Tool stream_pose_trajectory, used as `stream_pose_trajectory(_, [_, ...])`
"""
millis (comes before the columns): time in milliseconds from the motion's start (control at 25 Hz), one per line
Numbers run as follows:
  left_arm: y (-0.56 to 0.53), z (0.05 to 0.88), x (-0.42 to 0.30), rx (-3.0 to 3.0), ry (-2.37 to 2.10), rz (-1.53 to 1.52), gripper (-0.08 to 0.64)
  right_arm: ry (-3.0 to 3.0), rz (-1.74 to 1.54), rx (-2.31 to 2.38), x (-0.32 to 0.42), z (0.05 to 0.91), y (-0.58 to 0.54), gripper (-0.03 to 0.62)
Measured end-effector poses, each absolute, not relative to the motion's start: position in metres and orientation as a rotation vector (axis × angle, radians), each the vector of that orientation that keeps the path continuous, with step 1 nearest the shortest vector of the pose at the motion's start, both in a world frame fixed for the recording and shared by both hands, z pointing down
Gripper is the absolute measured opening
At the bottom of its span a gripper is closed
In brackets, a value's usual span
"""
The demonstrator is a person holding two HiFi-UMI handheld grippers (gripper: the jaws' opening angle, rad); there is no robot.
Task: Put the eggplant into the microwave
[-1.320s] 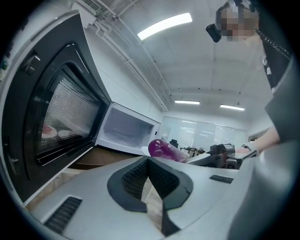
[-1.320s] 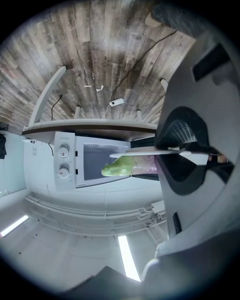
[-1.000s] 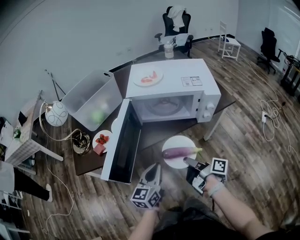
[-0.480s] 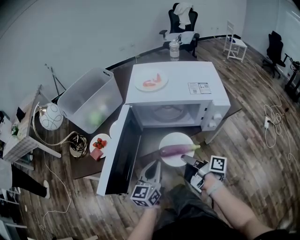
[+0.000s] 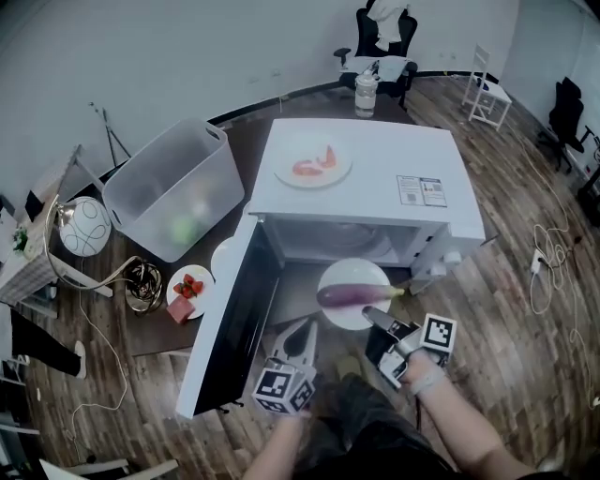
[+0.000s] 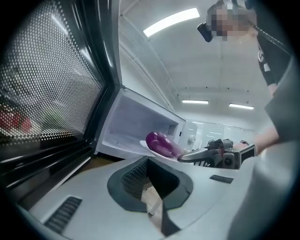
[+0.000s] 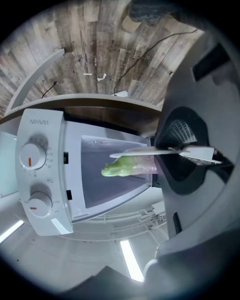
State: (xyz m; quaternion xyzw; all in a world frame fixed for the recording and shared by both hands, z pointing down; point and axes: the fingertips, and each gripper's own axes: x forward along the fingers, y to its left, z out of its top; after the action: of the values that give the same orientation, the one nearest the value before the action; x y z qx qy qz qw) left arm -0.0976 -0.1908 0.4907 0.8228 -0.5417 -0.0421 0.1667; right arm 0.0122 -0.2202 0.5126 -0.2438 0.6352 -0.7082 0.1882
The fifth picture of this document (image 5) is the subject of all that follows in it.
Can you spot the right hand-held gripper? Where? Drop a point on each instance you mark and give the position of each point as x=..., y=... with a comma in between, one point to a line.
x=438, y=337

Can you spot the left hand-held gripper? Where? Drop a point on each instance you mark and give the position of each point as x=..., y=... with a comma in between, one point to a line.
x=286, y=389

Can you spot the purple eggplant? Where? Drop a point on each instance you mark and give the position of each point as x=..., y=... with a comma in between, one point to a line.
x=347, y=295

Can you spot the white round plate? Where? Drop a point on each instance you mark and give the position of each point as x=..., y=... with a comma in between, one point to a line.
x=351, y=272

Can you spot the white microwave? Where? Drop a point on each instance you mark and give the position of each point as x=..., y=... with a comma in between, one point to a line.
x=375, y=154

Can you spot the person's right forearm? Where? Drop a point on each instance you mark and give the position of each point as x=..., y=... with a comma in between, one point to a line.
x=464, y=431

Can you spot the person's left forearm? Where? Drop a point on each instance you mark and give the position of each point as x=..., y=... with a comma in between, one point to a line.
x=276, y=450

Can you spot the person's right hand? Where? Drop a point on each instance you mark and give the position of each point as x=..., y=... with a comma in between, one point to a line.
x=424, y=372

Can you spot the person's tan shoe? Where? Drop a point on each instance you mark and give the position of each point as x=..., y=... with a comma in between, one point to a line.
x=349, y=367

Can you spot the person's dark shorts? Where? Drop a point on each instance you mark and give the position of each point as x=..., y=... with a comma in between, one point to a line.
x=365, y=422

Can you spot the white plate with strawberries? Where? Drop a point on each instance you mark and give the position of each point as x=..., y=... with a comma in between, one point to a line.
x=204, y=304

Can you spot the pink meat block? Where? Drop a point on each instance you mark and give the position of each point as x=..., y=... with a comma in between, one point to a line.
x=179, y=309

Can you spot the bunch of red strawberries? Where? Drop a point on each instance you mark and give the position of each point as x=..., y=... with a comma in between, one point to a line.
x=188, y=286

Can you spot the green vegetable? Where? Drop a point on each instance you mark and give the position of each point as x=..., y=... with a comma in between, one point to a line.
x=185, y=229

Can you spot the white plate with shrimps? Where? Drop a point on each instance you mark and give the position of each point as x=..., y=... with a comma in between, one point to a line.
x=286, y=178

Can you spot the white power strip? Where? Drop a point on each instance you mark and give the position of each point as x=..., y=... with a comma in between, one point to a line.
x=537, y=261

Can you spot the orange shrimp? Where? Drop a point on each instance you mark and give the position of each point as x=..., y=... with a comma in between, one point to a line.
x=328, y=157
x=307, y=169

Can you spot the dark wooden table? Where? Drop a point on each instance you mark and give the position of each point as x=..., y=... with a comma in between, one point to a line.
x=244, y=152

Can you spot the translucent plastic storage bin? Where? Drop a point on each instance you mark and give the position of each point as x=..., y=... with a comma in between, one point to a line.
x=140, y=187

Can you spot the glass jar with lid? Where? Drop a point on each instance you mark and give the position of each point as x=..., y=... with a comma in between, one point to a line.
x=365, y=96

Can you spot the white globe desk lamp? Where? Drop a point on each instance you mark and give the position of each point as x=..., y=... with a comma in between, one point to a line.
x=84, y=225

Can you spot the white wooden chair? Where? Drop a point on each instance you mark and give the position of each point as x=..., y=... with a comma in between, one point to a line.
x=494, y=94

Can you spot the white table with checkered cloth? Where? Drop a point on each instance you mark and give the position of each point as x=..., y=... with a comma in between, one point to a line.
x=28, y=276

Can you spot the black tripod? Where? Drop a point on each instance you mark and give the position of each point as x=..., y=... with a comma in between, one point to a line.
x=110, y=140

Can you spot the small potted plant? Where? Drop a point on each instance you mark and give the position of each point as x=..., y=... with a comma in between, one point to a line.
x=21, y=240

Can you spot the black mesh office chair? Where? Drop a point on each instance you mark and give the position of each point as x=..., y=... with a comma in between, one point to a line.
x=363, y=28

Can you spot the white cloth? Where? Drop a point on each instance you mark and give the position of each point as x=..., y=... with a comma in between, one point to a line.
x=386, y=23

